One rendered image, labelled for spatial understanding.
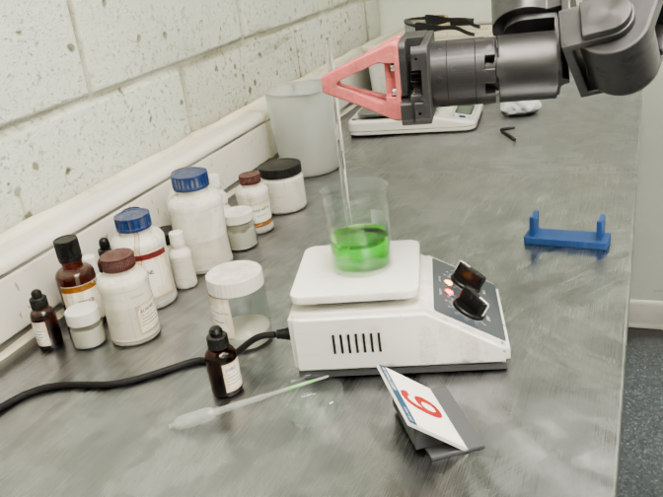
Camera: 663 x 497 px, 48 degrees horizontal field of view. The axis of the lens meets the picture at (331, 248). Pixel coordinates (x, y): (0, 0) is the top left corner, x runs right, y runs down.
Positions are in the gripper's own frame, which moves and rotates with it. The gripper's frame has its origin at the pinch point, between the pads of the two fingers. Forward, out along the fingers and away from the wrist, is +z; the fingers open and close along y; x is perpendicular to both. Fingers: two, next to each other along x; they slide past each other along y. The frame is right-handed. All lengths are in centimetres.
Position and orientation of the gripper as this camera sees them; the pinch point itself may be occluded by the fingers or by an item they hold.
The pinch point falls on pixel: (331, 83)
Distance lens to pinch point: 69.7
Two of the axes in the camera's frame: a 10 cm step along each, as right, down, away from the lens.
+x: 1.1, 9.2, 3.8
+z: -9.8, 0.3, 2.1
